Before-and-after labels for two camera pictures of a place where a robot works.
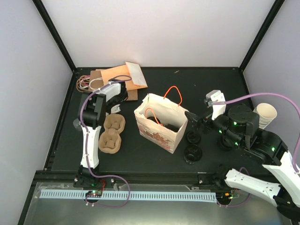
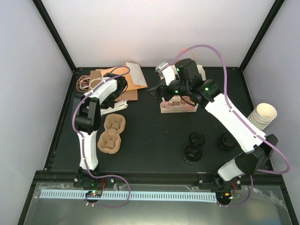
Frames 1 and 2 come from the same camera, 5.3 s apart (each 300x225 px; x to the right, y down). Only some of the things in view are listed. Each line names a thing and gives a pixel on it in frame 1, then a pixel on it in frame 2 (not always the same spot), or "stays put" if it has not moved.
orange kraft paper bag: (131, 73) stays put
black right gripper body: (236, 138) to (183, 87)
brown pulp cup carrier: (109, 140) stays put
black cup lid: (226, 143) stays put
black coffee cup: (192, 154) stays put
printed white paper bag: (161, 120) to (175, 104)
